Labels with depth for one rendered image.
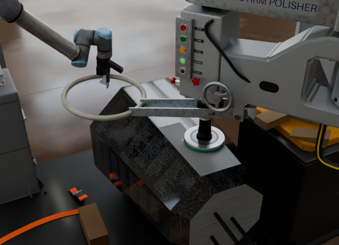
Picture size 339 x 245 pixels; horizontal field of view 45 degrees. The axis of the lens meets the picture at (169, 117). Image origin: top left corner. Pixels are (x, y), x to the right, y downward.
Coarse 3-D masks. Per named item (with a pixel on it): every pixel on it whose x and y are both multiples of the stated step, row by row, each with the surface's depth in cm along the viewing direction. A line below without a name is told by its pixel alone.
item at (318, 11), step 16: (192, 0) 169; (208, 0) 165; (224, 0) 162; (240, 0) 159; (256, 0) 156; (272, 0) 152; (288, 0) 150; (304, 0) 147; (320, 0) 144; (336, 0) 142; (272, 16) 155; (288, 16) 152; (304, 16) 150; (320, 16) 147; (336, 16) 144
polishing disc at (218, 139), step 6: (186, 132) 218; (192, 132) 218; (216, 132) 218; (186, 138) 214; (192, 138) 214; (216, 138) 214; (222, 138) 214; (192, 144) 209; (198, 144) 209; (204, 144) 209; (210, 144) 209; (216, 144) 209; (204, 150) 207
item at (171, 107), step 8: (144, 104) 233; (152, 104) 230; (160, 104) 227; (168, 104) 224; (176, 104) 221; (184, 104) 218; (192, 104) 216; (224, 104) 205; (248, 104) 196; (136, 112) 223; (144, 112) 220; (152, 112) 217; (160, 112) 214; (168, 112) 212; (176, 112) 209; (184, 112) 206; (192, 112) 204; (200, 112) 201; (208, 112) 198; (216, 112) 196; (224, 112) 194; (232, 112) 192
